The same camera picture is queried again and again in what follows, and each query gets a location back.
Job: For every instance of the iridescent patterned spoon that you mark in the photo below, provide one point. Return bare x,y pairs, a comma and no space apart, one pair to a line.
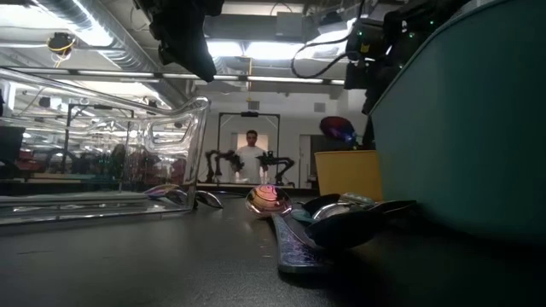
268,200

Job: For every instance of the clear plastic bin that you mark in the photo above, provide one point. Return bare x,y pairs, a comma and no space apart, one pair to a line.
128,170

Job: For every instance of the grey ceiling box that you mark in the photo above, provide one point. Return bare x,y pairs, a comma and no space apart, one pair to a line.
290,25

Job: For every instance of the grey wall vent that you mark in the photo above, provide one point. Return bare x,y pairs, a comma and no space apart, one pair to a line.
320,107

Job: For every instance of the dark background monitor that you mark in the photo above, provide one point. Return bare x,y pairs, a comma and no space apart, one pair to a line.
10,145

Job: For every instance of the silver ventilation duct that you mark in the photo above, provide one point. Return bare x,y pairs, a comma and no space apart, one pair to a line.
128,47

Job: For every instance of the long ceiling light strip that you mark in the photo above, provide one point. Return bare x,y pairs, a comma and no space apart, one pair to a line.
281,79

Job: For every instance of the black background robot arm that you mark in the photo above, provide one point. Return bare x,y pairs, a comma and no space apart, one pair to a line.
213,164
277,162

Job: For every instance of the black spoon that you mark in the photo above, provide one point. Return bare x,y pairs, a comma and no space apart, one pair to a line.
341,230

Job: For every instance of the yellow plastic bin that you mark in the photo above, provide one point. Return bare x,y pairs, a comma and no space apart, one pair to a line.
347,175

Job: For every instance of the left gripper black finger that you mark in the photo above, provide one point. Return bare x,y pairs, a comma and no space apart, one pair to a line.
192,59

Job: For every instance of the dark spoon bowl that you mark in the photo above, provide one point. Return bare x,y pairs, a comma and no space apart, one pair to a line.
320,201

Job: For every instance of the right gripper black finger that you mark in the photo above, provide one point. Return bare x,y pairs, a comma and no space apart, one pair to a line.
368,132

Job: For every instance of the black background stand frame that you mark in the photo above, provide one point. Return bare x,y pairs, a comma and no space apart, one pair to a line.
65,136

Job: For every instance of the person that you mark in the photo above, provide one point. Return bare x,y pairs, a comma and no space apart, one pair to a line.
251,162

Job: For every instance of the teal plastic bin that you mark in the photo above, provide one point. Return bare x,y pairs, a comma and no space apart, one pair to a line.
469,149

